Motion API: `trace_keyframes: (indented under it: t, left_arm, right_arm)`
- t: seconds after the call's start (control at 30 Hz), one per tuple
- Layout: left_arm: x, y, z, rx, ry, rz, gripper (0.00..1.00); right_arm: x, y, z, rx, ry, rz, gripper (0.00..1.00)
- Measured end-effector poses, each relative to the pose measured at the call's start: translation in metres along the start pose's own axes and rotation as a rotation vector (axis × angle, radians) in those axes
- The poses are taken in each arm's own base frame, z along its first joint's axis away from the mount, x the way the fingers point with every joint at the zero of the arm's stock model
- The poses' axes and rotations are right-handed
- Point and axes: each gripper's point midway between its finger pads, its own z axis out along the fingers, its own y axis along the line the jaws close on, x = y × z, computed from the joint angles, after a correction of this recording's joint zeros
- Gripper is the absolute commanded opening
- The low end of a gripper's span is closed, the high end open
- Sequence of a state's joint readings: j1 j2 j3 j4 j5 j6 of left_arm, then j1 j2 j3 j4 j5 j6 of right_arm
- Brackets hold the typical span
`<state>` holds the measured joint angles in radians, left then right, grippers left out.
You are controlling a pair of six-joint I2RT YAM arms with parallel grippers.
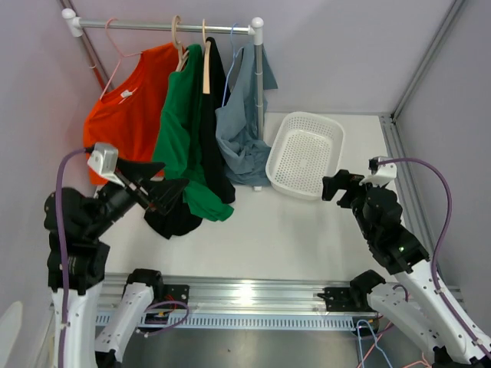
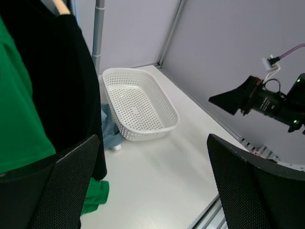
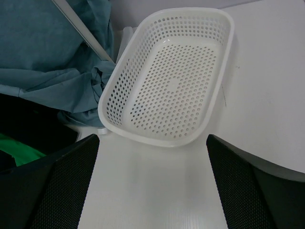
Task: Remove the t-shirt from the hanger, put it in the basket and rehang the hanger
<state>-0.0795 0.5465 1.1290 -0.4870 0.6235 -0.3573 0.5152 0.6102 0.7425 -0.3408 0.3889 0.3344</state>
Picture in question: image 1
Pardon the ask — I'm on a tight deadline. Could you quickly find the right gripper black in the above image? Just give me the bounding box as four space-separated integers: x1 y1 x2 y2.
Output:
321 169 386 241

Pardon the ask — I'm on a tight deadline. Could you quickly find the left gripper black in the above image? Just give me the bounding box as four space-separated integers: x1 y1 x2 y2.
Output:
85 155 189 236

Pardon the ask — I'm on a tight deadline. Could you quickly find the black t shirt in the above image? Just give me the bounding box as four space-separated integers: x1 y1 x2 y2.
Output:
143 36 237 240

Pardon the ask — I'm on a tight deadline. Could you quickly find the green t shirt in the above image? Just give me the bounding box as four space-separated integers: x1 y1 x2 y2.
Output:
153 44 233 222

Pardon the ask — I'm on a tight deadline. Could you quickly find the orange t shirt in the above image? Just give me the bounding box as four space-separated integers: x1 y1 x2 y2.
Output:
83 43 178 162

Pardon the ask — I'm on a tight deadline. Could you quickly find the grey blue t shirt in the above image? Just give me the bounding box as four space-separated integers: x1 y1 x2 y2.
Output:
215 42 271 186

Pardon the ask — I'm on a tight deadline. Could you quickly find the beige wooden hanger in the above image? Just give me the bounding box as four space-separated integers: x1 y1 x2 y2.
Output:
202 19 211 94
171 15 189 72

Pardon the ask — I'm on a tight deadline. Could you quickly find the pink wire hanger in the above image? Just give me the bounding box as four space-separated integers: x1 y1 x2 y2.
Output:
100 17 143 100

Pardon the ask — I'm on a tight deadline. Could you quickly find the blue wire hanger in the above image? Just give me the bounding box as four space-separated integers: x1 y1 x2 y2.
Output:
221 22 242 107

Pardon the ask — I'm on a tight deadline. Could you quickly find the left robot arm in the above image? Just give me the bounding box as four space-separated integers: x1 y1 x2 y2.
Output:
44 155 188 367

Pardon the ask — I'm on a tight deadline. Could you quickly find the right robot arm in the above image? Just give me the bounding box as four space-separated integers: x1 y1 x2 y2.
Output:
321 169 490 367

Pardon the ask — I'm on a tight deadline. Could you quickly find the blue hanger on floor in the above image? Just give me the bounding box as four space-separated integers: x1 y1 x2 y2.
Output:
355 320 396 368

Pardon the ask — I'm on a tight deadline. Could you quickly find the pink hanger on floor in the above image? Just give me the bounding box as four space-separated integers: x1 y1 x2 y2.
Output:
360 321 433 368

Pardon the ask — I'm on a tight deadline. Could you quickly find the white plastic basket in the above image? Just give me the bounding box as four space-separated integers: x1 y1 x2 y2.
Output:
265 112 345 201

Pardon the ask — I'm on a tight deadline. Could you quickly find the metal clothes rack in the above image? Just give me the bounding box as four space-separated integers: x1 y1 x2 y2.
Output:
61 8 269 192

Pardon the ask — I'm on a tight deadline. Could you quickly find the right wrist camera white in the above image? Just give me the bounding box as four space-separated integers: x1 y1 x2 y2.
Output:
360 156 397 187

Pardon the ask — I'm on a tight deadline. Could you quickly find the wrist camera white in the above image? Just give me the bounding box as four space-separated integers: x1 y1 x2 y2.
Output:
360 156 397 187
87 143 123 186

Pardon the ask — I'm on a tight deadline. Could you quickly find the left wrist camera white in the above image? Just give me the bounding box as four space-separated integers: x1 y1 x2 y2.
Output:
87 143 123 186

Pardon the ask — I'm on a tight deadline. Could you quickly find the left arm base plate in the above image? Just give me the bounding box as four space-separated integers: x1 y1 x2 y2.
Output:
163 284 189 304

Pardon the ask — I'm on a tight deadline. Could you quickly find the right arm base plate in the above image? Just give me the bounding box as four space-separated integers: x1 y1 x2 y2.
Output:
317 287 374 312

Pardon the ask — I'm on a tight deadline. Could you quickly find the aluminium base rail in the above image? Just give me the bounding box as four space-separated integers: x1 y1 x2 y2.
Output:
48 272 467 331

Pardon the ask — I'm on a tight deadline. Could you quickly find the aluminium frame post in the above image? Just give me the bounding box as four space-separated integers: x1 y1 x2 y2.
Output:
390 0 468 122

